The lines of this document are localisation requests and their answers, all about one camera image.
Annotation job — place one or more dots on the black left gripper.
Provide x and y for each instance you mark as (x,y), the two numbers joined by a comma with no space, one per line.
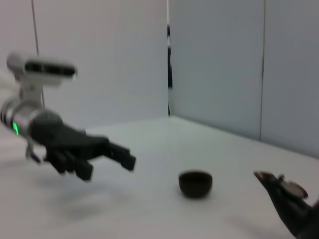
(62,134)

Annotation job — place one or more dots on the black round teapot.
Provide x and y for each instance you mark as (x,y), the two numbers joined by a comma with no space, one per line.
(289,209)

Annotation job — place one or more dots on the dark brown teacup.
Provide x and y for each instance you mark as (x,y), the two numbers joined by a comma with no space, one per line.
(195,184)

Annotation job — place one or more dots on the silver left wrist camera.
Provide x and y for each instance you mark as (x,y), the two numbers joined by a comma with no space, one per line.
(47,69)

